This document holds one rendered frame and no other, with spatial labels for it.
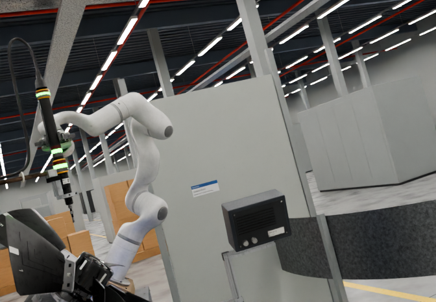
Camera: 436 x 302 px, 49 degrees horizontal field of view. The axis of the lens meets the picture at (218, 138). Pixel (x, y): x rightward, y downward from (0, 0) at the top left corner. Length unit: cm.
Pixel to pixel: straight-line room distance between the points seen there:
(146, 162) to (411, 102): 988
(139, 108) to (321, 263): 170
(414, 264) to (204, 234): 144
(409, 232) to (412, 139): 868
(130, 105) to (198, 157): 156
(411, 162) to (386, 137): 85
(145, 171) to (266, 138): 163
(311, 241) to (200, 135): 110
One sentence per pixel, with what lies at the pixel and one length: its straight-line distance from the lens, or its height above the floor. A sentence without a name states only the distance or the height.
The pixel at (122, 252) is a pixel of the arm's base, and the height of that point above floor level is 115.
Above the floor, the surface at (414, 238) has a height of 76.
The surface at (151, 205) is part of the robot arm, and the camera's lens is 219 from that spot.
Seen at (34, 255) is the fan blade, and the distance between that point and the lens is 136.
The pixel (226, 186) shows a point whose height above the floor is 126.
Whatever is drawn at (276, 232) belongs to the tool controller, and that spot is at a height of 108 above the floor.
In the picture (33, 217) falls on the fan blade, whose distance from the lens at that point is 171.
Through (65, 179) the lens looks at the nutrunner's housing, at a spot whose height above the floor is 150.
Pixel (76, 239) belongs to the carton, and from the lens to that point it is 919.
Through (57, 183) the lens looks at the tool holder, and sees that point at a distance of 162.
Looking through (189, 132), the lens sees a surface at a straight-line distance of 349.
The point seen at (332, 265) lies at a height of 65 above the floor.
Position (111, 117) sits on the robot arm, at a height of 171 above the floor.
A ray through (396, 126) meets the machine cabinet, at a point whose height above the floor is 124.
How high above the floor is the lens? 142
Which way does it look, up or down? 3 degrees up
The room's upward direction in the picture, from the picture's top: 15 degrees counter-clockwise
